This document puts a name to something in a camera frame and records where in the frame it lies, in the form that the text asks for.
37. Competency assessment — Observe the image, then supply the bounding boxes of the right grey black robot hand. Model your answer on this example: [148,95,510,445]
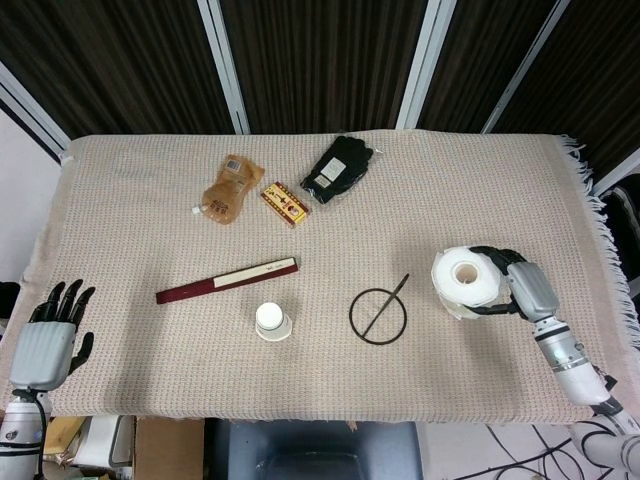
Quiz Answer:
[468,244,561,323]

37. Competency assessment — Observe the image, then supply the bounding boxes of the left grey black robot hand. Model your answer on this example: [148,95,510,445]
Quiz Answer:
[9,279,96,392]

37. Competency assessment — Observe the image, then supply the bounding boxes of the white tissue paper roll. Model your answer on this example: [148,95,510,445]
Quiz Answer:
[430,244,504,324]

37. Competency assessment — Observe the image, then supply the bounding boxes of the white plastic container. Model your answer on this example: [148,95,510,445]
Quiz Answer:
[74,414,136,469]

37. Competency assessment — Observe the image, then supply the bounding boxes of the black striped chair back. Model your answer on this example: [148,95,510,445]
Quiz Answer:
[599,174,640,251]

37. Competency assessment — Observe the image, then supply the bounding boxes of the brown cardboard box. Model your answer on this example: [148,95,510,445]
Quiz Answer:
[133,417,207,480]

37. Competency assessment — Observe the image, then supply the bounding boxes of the dark red folded fan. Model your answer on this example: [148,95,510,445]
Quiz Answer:
[155,256,303,306]

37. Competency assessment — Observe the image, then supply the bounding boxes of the beige woven tablecloth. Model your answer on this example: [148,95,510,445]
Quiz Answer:
[0,130,629,426]

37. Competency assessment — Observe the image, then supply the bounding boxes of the black gloves in clear bag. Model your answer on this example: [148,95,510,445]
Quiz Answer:
[299,134,384,206]

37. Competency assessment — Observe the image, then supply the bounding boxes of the white paper cup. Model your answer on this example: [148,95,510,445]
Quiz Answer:
[254,302,294,343]

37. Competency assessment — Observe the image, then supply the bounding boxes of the brown spouted drink pouch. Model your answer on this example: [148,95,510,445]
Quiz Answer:
[192,154,265,226]

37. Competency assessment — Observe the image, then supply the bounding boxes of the yellow red printed box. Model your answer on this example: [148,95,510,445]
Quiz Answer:
[258,181,314,231]

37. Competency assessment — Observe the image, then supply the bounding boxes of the blue grey chair seat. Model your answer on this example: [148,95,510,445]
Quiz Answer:
[207,419,424,480]

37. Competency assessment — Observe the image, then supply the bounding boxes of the black ring with stick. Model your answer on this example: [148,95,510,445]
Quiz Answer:
[348,272,411,346]

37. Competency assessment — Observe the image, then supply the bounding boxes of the black floor cables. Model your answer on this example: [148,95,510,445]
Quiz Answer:
[487,424,601,480]

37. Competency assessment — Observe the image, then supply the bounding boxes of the white metal frame post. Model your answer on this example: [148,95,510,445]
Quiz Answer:
[397,0,451,130]
[196,0,251,135]
[482,0,574,134]
[0,62,70,156]

